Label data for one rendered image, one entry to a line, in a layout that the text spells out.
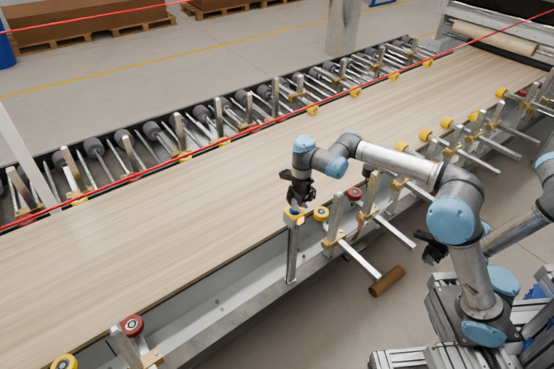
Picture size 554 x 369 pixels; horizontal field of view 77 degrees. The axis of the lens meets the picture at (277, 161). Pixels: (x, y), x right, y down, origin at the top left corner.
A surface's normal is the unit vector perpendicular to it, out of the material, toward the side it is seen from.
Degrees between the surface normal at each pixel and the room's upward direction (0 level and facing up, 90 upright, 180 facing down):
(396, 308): 0
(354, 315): 0
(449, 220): 83
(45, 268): 0
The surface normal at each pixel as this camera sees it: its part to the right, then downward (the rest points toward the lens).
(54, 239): 0.01, -0.77
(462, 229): -0.63, 0.40
